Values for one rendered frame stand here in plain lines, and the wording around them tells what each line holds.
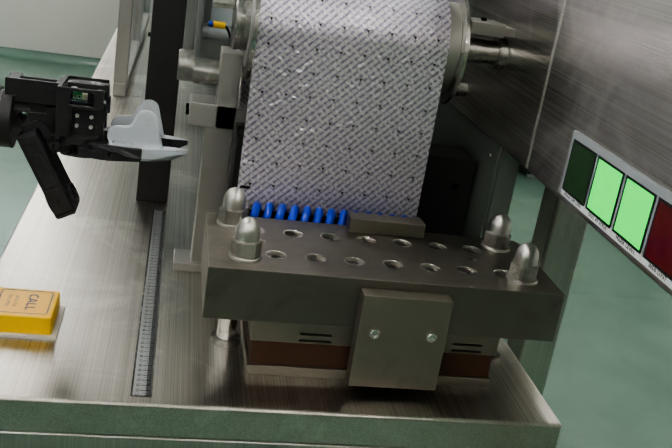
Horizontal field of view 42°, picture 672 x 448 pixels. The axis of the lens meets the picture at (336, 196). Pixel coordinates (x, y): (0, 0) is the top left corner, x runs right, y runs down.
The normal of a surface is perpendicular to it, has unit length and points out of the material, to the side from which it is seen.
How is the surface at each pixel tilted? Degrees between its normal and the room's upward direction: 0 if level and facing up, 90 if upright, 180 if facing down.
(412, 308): 90
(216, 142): 90
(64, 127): 89
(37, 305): 0
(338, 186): 90
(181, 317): 0
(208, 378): 0
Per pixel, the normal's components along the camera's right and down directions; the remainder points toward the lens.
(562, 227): 0.15, 0.33
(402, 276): 0.15, -0.94
